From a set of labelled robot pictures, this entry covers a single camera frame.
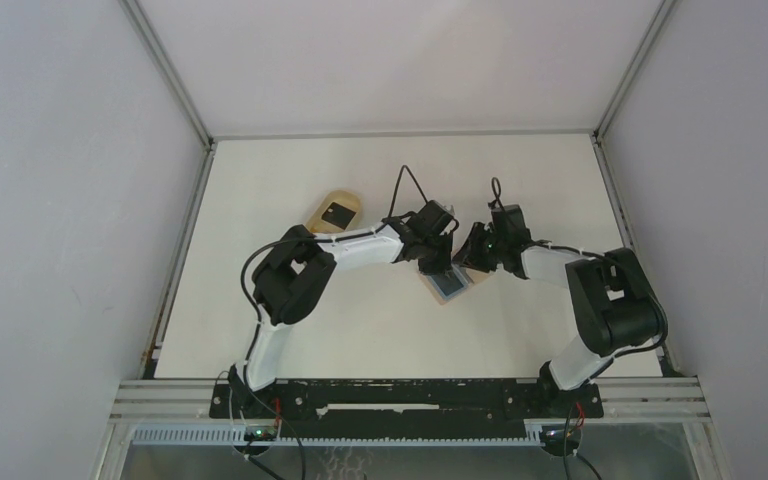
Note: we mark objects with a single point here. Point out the aluminium frame rail back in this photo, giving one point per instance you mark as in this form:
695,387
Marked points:
406,134

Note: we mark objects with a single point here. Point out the aluminium frame rail right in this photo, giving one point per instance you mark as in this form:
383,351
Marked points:
610,133

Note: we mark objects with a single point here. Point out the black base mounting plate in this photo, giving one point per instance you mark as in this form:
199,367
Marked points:
307,399

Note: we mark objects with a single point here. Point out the aluminium frame rail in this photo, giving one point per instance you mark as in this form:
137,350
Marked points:
406,134
610,133
187,130

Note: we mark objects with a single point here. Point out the black VIP card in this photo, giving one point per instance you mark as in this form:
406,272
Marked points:
338,215

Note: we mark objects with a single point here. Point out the front aluminium rail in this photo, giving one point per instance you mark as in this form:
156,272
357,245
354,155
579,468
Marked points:
612,400

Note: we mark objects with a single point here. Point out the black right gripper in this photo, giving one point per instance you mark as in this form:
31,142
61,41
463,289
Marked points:
469,253

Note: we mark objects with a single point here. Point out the white slotted cable duct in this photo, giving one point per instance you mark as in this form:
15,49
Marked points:
225,435

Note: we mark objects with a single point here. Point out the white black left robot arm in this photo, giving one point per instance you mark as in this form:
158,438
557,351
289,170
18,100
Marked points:
284,280

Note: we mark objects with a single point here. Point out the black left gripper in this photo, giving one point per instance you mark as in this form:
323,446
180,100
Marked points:
444,263

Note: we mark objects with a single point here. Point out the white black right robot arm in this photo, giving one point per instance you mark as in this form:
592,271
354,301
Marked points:
616,310

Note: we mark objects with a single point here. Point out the aluminium frame rail left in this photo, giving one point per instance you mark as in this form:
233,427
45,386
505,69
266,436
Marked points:
187,130

